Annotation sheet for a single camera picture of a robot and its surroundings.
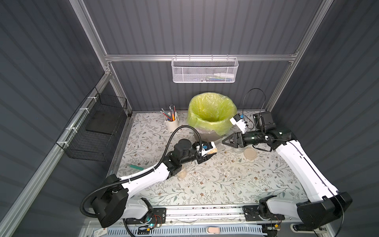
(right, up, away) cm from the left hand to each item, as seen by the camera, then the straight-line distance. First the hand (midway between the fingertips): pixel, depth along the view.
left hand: (214, 148), depth 73 cm
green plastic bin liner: (+2, +20, +26) cm, 33 cm away
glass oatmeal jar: (+2, +2, -5) cm, 6 cm away
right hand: (+7, +4, -4) cm, 9 cm away
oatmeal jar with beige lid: (+20, -5, +23) cm, 30 cm away
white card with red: (-55, -39, -4) cm, 67 cm away
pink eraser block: (0, -38, -4) cm, 38 cm away
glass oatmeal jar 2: (-16, -16, +10) cm, 25 cm away
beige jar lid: (+27, -7, +23) cm, 37 cm away
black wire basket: (-62, +7, 0) cm, 62 cm away
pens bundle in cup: (-24, +20, +32) cm, 45 cm away
